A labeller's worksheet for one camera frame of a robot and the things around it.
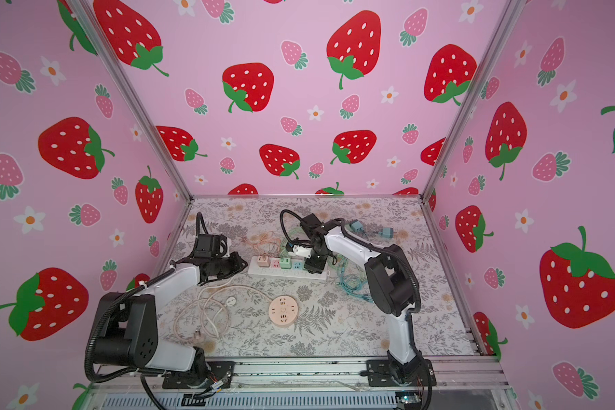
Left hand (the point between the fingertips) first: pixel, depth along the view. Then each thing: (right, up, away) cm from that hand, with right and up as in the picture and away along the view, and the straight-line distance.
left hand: (246, 262), depth 92 cm
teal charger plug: (+56, +10, +15) cm, 59 cm away
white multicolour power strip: (+19, -3, +1) cm, 19 cm away
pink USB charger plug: (+6, 0, 0) cm, 6 cm away
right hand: (+25, 0, +2) cm, 25 cm away
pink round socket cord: (-13, -20, -12) cm, 27 cm away
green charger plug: (+15, 0, -1) cm, 15 cm away
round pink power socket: (+15, -15, -8) cm, 22 cm away
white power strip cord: (-4, -13, -5) cm, 14 cm away
